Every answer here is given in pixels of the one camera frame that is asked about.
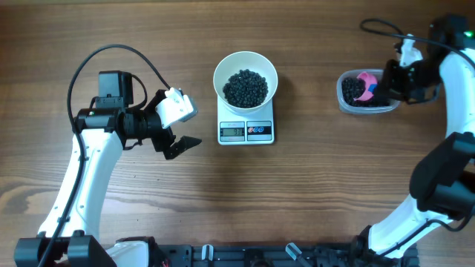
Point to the black beans in bowl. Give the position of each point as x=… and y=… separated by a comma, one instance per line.
x=246, y=89

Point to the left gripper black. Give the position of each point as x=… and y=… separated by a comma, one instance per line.
x=160, y=134

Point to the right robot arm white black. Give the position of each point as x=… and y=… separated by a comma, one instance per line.
x=441, y=190

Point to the pink scoop blue handle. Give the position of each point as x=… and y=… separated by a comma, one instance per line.
x=370, y=84

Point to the clear plastic container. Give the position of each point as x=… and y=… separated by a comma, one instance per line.
x=346, y=108

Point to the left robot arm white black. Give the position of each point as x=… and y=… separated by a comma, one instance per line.
x=70, y=234

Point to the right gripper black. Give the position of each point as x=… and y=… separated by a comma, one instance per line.
x=392, y=81

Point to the black mounting rail base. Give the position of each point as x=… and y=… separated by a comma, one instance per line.
x=259, y=255

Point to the white bowl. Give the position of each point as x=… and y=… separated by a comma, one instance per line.
x=240, y=61

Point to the white digital kitchen scale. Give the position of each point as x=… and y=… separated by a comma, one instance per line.
x=255, y=128

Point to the black beans in container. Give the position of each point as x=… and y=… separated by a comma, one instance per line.
x=353, y=88

